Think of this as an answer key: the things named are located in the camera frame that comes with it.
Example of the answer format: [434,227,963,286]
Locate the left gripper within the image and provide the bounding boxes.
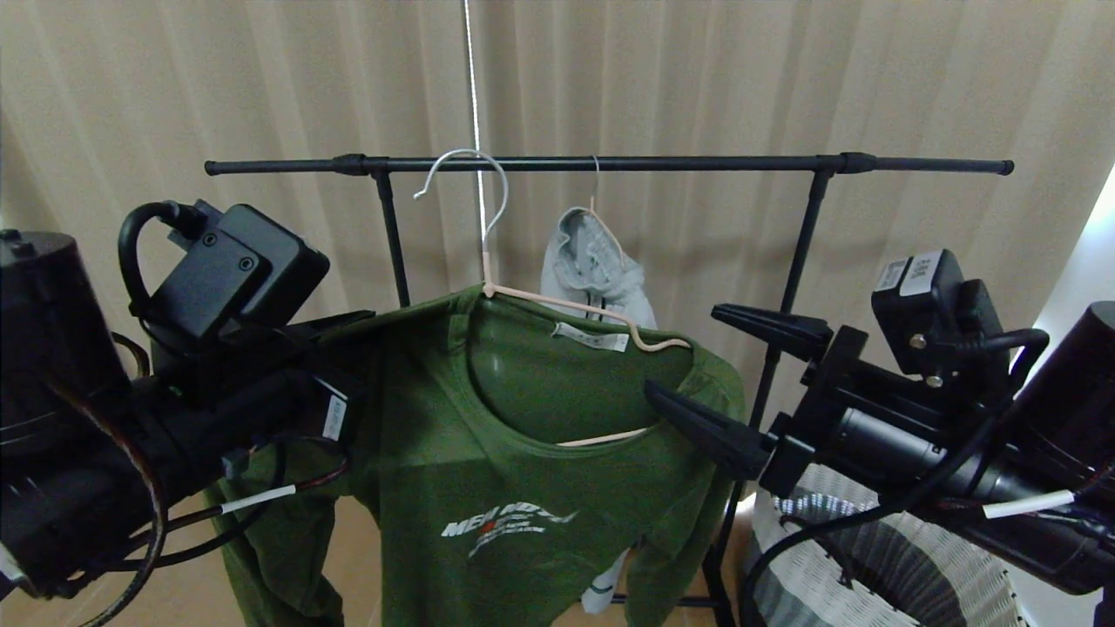
[0,309,377,597]

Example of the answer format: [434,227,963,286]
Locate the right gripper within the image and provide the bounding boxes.
[644,302,1115,596]

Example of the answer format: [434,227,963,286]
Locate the green garment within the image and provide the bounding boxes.
[205,286,748,627]

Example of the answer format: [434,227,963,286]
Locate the pale grey shorts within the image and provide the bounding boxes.
[540,207,659,616]

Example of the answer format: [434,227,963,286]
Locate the pink clothes hanger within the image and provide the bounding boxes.
[586,155,626,255]
[413,148,693,448]

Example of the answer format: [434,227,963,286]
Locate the black clothes rack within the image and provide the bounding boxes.
[205,152,1016,627]

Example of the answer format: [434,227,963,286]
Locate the white laundry basket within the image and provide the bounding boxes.
[746,464,1029,627]

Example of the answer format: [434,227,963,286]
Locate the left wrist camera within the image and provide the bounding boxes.
[117,199,332,351]

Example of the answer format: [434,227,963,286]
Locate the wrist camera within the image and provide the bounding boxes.
[871,249,1051,403]
[117,199,332,351]

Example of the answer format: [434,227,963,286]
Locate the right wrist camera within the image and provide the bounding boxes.
[871,249,1051,403]

